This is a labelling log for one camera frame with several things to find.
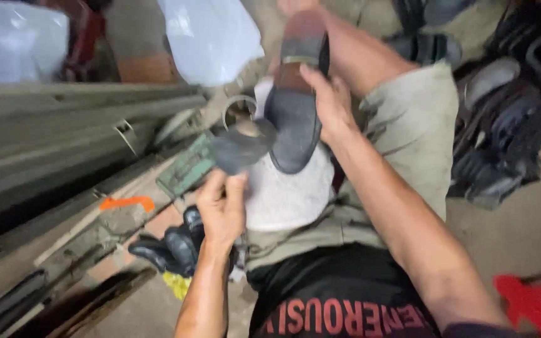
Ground person's right hand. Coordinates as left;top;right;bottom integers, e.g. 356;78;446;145
300;63;361;146

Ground white cloth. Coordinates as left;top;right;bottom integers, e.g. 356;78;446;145
244;77;336;232

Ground orange tape strip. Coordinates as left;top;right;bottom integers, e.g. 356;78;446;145
99;196;156;213

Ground heap of black shoes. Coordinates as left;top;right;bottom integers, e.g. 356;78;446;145
383;0;541;212

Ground green metal block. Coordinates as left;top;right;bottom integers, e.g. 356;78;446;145
155;131;217;200

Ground red plastic stool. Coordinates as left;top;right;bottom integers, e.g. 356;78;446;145
492;274;541;338

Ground black leather shoe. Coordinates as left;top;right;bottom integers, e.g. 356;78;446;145
263;9;331;175

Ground person's left hand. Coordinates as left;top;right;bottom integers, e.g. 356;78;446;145
196;168;249;248

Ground round metal tin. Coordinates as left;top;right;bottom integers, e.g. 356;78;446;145
222;95;259;133

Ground beige shorts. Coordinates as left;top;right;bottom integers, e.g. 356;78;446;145
245;61;460;273

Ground translucent white plastic bag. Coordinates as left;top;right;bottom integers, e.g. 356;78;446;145
157;0;265;87

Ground yellow rag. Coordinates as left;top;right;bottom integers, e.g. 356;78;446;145
162;271;192;301

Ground large white plastic bag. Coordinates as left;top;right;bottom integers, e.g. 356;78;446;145
0;0;70;84

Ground black red-print t-shirt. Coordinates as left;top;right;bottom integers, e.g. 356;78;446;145
246;243;525;338

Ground pair of glossy black shoes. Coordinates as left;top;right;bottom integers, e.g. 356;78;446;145
128;205;236;279

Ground person's bare leg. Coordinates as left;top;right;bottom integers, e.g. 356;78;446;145
277;0;419;97

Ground grey metal shutter rails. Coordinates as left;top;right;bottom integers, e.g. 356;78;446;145
0;82;211;249

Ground dark grey rubber heel piece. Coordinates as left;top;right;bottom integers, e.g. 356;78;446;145
209;117;279;176

